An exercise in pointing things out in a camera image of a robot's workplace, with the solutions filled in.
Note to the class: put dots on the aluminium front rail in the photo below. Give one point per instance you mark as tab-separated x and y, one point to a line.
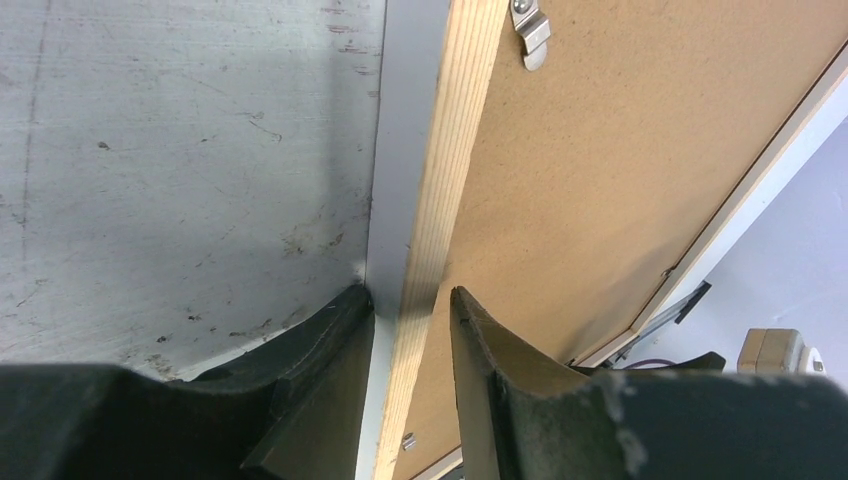
673	314

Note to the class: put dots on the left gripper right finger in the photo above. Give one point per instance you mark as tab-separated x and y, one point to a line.
523	415

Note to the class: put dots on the white wooden picture frame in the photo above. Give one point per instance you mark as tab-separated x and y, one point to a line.
437	63

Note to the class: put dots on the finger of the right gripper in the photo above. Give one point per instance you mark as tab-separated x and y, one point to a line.
709	361

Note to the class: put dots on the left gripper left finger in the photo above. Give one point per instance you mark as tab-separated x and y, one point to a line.
291	408

